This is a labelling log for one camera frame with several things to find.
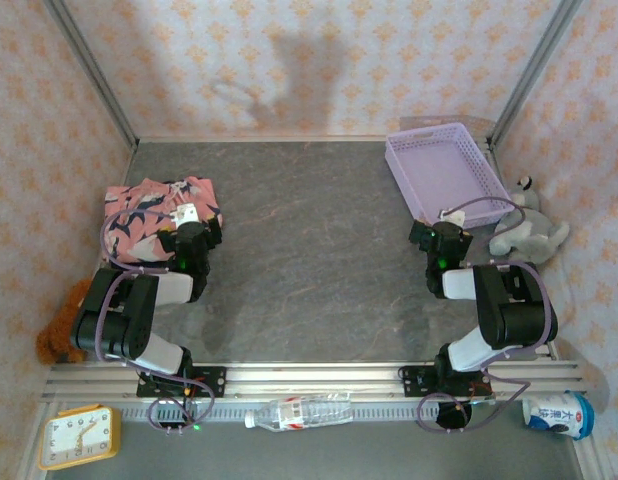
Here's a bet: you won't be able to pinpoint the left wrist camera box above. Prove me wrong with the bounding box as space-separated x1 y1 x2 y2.
169 203 200 226

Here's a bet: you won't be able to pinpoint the pink shark print shorts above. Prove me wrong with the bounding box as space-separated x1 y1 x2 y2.
103 176 225 265

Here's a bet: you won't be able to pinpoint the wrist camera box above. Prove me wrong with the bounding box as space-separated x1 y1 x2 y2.
169 203 200 226
437 207 467 230

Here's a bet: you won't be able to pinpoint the purple plastic laundry basket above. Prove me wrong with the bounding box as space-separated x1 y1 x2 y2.
385 122 514 232

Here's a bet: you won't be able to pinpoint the yellow alarm clock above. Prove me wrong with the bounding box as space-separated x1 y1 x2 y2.
37 404 123 471

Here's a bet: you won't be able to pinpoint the aluminium back rail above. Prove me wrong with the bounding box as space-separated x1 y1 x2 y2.
133 135 490 146

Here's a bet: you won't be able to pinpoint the grey plush dog toy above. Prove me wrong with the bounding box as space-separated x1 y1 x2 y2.
488 174 572 264

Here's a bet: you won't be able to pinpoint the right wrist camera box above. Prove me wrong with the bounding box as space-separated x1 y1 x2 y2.
437 207 467 230

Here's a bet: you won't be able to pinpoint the brown plush toy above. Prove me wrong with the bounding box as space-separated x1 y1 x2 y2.
36 278 96 365

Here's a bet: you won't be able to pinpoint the aluminium side rail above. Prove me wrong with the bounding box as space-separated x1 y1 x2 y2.
478 139 560 361

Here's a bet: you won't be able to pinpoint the aluminium frame post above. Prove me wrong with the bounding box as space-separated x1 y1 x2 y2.
42 0 140 152
488 0 585 146

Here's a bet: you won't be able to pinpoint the white blue yogurt cup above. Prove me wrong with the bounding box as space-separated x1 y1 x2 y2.
521 390 596 441

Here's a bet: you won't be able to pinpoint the grey slotted cable duct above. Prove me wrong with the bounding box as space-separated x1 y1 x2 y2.
111 403 440 422

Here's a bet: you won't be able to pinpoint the clear plastic water bottle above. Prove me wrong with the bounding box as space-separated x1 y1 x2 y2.
244 392 354 432

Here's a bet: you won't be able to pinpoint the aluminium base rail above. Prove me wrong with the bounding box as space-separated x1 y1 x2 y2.
41 362 589 401

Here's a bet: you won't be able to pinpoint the black electronics box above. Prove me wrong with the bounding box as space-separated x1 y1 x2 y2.
156 399 200 434
435 399 496 431

